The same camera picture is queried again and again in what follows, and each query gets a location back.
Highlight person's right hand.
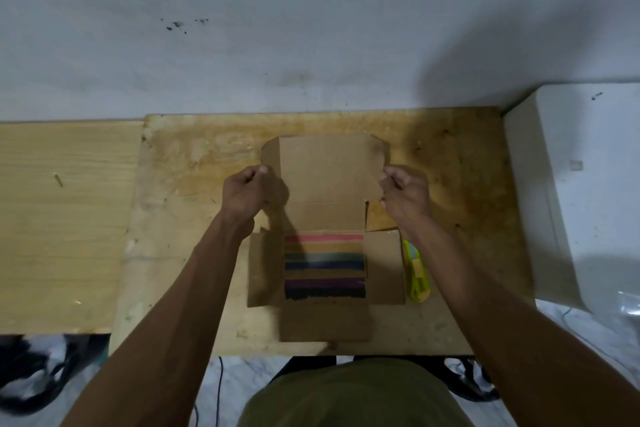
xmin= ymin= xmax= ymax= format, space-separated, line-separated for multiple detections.
xmin=378 ymin=165 xmax=434 ymax=238

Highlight person's left hand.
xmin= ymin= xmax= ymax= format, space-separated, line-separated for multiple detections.
xmin=220 ymin=165 xmax=276 ymax=242

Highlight brown cardboard box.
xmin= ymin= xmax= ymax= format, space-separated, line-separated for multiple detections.
xmin=246 ymin=134 xmax=407 ymax=343

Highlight person's right forearm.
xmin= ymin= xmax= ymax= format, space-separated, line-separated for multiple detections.
xmin=400 ymin=216 xmax=640 ymax=427

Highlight person's left forearm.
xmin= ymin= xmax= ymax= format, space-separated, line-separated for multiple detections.
xmin=60 ymin=214 xmax=256 ymax=427

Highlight yellow-green utility knife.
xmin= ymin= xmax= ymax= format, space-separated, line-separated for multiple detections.
xmin=402 ymin=239 xmax=431 ymax=303

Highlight row of coloured cloth strips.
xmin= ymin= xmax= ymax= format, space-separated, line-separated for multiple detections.
xmin=283 ymin=234 xmax=367 ymax=301

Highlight white cabinet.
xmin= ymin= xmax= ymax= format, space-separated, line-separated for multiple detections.
xmin=503 ymin=83 xmax=640 ymax=313

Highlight light wooden table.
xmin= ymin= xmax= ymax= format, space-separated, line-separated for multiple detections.
xmin=0 ymin=120 xmax=145 ymax=336

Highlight olive green shirt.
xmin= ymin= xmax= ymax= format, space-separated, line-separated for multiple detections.
xmin=237 ymin=357 xmax=474 ymax=427

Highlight thin black cable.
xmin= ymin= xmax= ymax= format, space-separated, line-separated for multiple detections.
xmin=215 ymin=356 xmax=225 ymax=427

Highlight thin grey cable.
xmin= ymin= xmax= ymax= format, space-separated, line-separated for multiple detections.
xmin=559 ymin=306 xmax=640 ymax=378

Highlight black tangled straps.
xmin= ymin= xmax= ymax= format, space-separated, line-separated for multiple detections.
xmin=0 ymin=334 xmax=111 ymax=416

